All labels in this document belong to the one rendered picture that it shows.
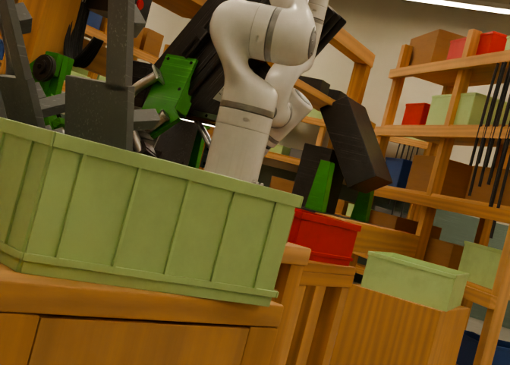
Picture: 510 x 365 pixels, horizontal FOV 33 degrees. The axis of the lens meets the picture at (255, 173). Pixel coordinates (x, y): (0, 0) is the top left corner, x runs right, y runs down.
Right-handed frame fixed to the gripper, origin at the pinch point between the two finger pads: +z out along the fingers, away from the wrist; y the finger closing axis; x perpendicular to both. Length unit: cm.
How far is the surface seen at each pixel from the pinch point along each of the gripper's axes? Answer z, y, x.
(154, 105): 4.9, 1.0, 33.5
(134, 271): -23, -111, -58
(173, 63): -6.4, 4.7, 41.4
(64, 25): 9, -13, 68
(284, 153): 210, 828, 388
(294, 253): -15, -34, -43
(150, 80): 0.8, -0.3, 39.7
